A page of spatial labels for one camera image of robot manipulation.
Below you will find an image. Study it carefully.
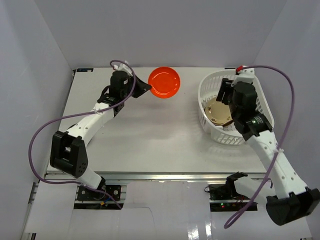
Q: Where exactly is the beige round plate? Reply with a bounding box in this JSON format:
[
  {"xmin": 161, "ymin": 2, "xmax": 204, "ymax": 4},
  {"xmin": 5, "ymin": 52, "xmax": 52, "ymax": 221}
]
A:
[{"xmin": 204, "ymin": 97, "xmax": 233, "ymax": 127}]

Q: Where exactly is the orange round plate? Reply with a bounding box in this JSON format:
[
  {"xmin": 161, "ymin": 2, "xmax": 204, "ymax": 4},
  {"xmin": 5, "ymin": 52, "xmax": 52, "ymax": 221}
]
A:
[{"xmin": 148, "ymin": 66, "xmax": 181, "ymax": 99}]

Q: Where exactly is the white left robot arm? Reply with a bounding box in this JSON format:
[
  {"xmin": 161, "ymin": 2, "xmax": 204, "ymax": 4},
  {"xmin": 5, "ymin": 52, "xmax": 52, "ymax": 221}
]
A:
[{"xmin": 50, "ymin": 60, "xmax": 152, "ymax": 200}]

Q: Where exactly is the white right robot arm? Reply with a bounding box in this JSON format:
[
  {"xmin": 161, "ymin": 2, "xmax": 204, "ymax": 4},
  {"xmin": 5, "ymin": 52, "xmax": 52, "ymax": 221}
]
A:
[{"xmin": 217, "ymin": 65, "xmax": 320, "ymax": 229}]

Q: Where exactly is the white plastic basket bin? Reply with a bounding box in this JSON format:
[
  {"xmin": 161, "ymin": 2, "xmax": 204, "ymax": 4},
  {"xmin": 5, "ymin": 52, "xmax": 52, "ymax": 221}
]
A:
[{"xmin": 197, "ymin": 68, "xmax": 274, "ymax": 146}]

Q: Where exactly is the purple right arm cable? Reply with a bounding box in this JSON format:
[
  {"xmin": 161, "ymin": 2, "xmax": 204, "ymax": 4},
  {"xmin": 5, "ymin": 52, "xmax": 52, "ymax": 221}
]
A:
[{"xmin": 223, "ymin": 64, "xmax": 295, "ymax": 230}]

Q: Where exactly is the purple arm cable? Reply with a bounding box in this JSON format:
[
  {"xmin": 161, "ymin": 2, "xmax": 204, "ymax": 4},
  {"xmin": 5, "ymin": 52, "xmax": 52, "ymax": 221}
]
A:
[
  {"xmin": 223, "ymin": 64, "xmax": 295, "ymax": 230},
  {"xmin": 28, "ymin": 59, "xmax": 137, "ymax": 210}
]

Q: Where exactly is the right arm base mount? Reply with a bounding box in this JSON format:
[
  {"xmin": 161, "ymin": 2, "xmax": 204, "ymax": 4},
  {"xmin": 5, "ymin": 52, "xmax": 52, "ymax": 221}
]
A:
[{"xmin": 204, "ymin": 172, "xmax": 250, "ymax": 213}]

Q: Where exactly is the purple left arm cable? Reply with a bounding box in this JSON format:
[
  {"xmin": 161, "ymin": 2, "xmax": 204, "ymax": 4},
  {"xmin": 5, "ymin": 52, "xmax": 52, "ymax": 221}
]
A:
[{"xmin": 28, "ymin": 59, "xmax": 137, "ymax": 210}]

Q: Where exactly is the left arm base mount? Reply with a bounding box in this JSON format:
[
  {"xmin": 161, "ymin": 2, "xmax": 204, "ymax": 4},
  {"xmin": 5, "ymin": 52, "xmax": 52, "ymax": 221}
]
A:
[{"xmin": 73, "ymin": 184, "xmax": 124, "ymax": 210}]

